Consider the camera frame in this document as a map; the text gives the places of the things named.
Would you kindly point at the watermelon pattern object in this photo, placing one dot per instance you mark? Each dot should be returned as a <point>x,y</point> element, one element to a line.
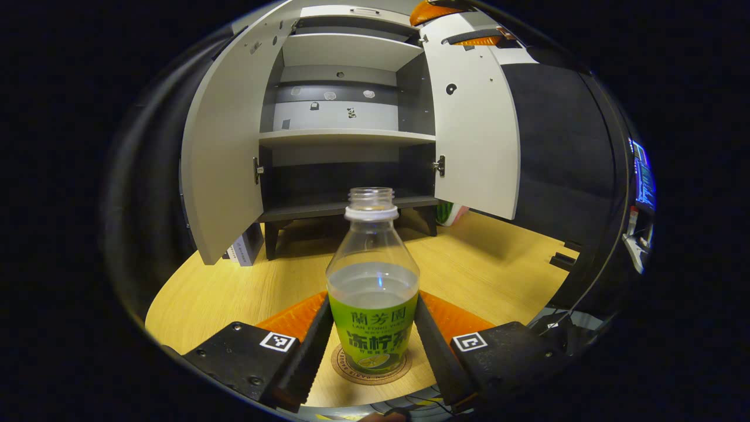
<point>446,214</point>

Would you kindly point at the black stand base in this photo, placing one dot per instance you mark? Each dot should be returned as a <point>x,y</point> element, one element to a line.
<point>562,261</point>

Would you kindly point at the white cabinet door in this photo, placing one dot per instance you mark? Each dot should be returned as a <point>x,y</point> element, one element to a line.
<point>228,146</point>
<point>474,129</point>

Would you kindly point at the white cabinet shelf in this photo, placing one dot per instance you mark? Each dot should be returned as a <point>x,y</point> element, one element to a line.
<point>345,138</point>
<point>351,53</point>

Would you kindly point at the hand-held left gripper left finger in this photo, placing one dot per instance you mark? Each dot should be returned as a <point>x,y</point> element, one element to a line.
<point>310,357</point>

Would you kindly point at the green label plastic bottle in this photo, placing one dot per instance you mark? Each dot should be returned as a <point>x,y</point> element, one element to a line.
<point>372,328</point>

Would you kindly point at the blue and white box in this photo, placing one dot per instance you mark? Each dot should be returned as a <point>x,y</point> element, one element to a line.
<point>243,249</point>

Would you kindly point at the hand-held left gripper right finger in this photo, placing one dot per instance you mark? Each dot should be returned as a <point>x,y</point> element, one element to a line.
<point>439,363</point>

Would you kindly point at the white and grey cabinet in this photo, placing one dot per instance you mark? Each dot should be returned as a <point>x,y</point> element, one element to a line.
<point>351,176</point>

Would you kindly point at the round brown coaster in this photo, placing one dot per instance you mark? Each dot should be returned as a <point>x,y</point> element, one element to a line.
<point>375,380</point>

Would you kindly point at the computer monitor screen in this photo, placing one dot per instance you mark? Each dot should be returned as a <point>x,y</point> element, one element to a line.
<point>644,181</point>

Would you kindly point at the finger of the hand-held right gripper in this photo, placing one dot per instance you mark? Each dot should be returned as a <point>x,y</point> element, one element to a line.
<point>477,40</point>
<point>436,10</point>

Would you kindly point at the black backdrop cloth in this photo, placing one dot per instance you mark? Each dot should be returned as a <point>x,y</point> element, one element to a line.
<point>556,146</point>

